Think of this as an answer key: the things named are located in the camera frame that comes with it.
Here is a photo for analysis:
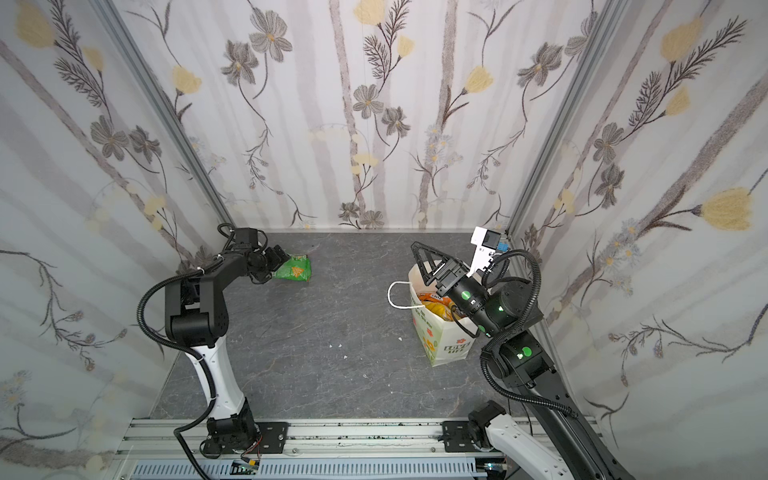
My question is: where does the green snack packet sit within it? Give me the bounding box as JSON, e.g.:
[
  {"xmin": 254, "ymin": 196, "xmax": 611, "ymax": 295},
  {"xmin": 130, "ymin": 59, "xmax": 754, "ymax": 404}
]
[{"xmin": 273, "ymin": 255, "xmax": 312, "ymax": 282}]

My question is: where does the yellow snack packet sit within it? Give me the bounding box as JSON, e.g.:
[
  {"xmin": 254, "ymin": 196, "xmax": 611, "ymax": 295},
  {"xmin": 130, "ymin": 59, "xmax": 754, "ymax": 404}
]
[{"xmin": 418, "ymin": 292, "xmax": 461, "ymax": 322}]

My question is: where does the white floral paper bag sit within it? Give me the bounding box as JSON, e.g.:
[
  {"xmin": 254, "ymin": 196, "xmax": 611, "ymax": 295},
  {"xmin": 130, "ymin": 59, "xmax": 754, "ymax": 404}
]
[{"xmin": 387, "ymin": 264, "xmax": 479, "ymax": 367}]

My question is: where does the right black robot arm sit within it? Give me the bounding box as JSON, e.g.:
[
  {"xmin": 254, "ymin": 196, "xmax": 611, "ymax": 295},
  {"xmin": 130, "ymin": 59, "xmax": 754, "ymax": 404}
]
[{"xmin": 411, "ymin": 242, "xmax": 631, "ymax": 479}]

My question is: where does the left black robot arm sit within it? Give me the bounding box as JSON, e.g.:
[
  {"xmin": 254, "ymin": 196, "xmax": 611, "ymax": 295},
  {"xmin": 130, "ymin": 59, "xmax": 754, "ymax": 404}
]
[{"xmin": 136, "ymin": 223, "xmax": 290, "ymax": 460}]

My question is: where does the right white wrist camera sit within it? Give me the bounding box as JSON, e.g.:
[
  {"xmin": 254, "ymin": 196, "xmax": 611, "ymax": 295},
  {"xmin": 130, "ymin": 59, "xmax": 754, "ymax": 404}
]
[{"xmin": 466, "ymin": 226, "xmax": 510, "ymax": 277}]

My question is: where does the white vented cable duct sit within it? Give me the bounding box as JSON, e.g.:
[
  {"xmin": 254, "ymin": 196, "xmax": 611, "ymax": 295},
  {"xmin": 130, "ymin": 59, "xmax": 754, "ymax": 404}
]
[{"xmin": 128, "ymin": 458, "xmax": 481, "ymax": 480}]

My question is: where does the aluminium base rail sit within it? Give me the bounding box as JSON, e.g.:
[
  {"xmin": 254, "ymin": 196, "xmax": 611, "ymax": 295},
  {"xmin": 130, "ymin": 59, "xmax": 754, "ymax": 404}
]
[{"xmin": 113, "ymin": 416, "xmax": 610, "ymax": 463}]

